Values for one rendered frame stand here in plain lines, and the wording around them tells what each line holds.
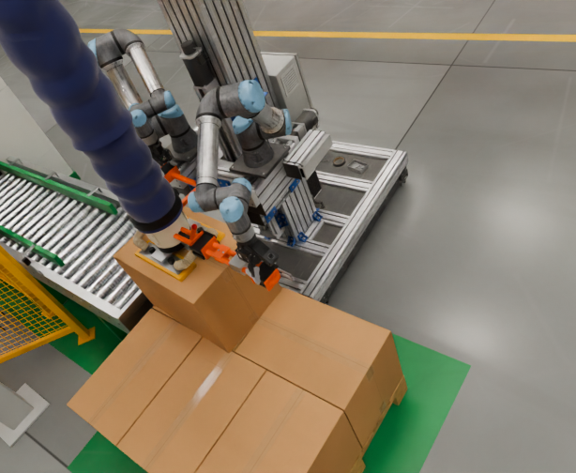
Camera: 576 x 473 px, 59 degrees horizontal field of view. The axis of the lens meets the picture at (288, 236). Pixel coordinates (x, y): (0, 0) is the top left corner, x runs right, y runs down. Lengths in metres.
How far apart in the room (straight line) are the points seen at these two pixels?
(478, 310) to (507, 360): 0.32
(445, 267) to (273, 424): 1.46
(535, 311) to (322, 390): 1.28
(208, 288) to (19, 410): 1.80
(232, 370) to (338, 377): 0.49
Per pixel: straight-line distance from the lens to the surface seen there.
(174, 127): 2.70
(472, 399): 2.70
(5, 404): 3.55
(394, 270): 3.15
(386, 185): 3.37
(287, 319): 2.41
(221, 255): 2.02
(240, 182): 1.76
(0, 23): 1.80
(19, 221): 4.08
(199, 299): 2.14
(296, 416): 2.17
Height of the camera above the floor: 2.45
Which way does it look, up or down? 44 degrees down
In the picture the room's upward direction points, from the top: 23 degrees counter-clockwise
